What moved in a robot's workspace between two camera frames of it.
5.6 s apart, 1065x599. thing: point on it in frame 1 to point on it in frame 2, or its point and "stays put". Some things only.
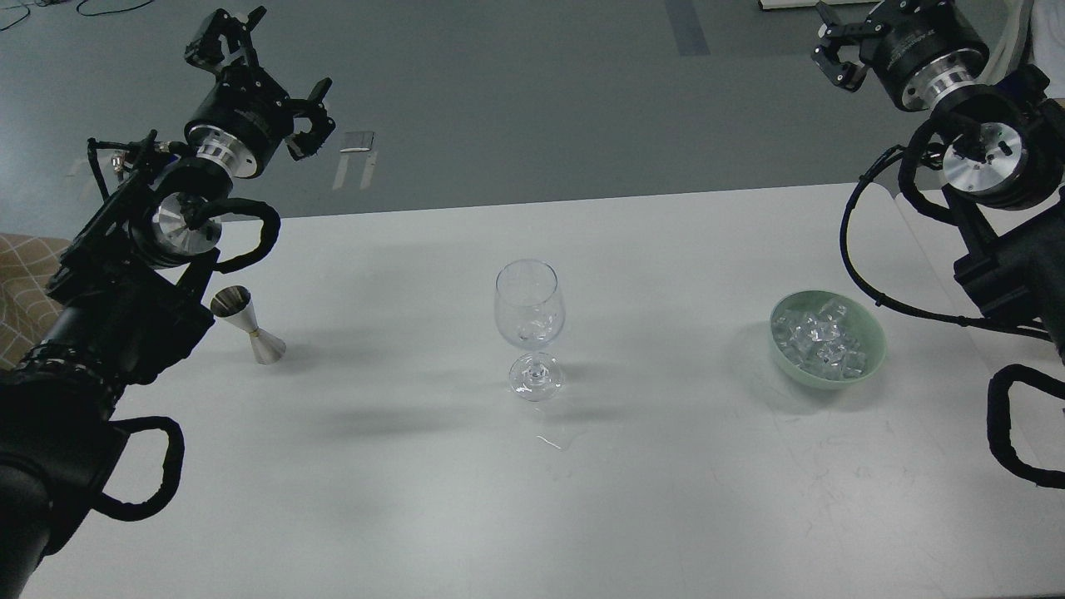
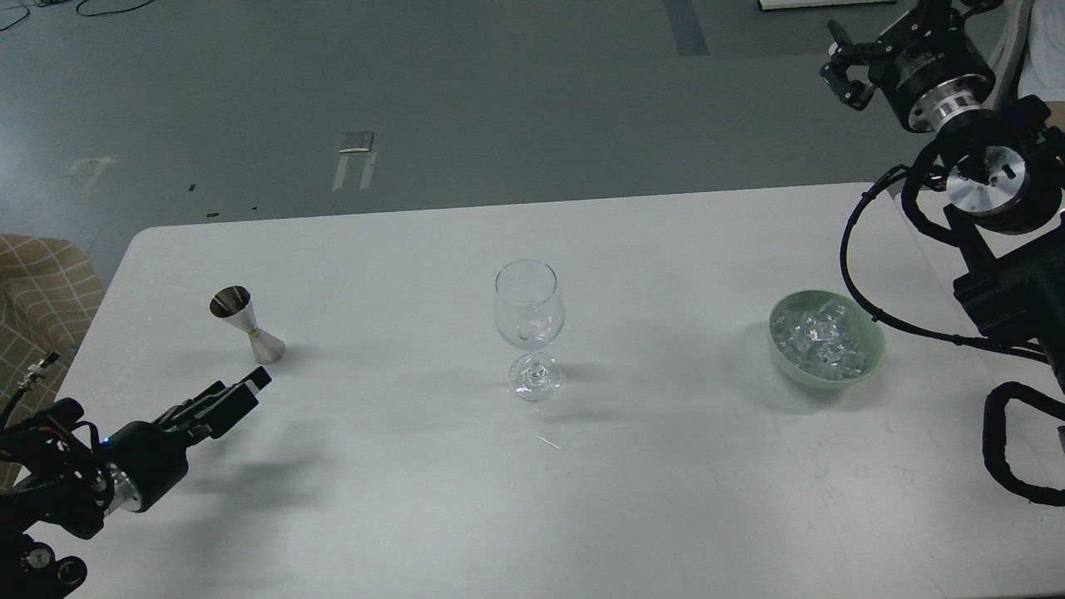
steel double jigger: (235, 304) stays put
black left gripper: (245, 113) to (143, 461)
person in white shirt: (1047, 44) stays put
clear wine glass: (530, 305) stays put
